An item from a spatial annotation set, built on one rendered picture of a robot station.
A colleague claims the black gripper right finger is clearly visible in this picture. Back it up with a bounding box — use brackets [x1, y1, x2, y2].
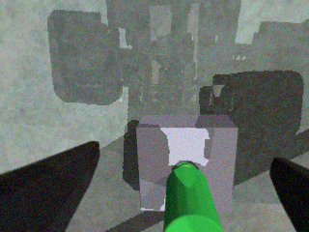
[269, 157, 309, 232]

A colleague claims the grey block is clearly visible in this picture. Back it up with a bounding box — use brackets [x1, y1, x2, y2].
[136, 114, 238, 214]

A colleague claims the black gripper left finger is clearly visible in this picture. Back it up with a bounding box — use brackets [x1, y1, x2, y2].
[0, 141, 100, 232]

